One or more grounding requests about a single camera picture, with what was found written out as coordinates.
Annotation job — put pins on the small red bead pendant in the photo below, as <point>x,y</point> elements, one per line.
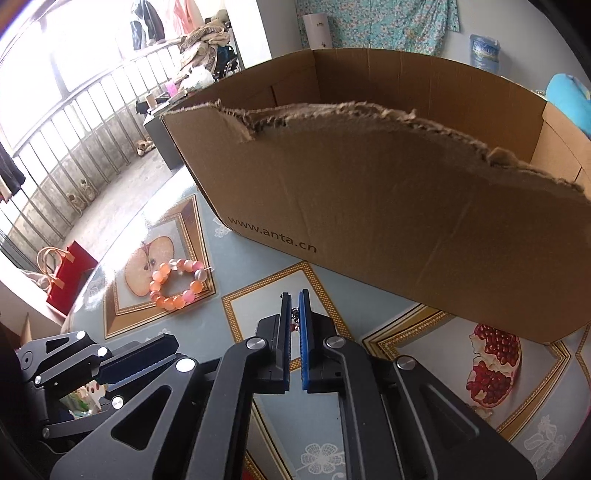
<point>294,318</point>

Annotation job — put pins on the hanging pink garment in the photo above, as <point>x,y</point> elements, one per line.
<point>187,14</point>

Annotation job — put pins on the pile of beige clothes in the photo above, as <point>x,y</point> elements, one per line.
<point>203,46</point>

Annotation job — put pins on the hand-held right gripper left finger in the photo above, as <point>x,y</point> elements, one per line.
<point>285,341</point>

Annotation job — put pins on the hanging dark jacket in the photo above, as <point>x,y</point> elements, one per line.
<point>145,23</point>

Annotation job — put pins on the white paper roll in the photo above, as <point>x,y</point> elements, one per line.
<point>316,32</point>

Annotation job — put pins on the black wheelchair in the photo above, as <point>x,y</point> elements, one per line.
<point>228,62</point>

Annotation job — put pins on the metal balcony railing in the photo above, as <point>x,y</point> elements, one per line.
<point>69,138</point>

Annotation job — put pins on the blue water jug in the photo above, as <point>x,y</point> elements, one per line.
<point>485,53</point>

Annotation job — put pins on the dark low cabinet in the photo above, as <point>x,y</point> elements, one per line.
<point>166,138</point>

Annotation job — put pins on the blue patterned quilt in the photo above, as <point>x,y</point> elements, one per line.
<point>568,99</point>

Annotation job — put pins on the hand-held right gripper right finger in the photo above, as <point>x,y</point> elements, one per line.
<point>304,341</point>

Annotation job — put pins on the pair of beige shoes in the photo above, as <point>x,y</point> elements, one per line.
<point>144,146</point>
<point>83,194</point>

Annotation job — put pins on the dark hanging garment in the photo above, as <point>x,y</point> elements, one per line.
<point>10,170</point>

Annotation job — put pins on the teal floral wall cloth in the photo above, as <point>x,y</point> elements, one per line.
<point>378,23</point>

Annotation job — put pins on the brown cardboard box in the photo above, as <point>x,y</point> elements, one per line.
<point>392,207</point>

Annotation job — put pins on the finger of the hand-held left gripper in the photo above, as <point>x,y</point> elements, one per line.
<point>69,353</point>
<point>138,362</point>

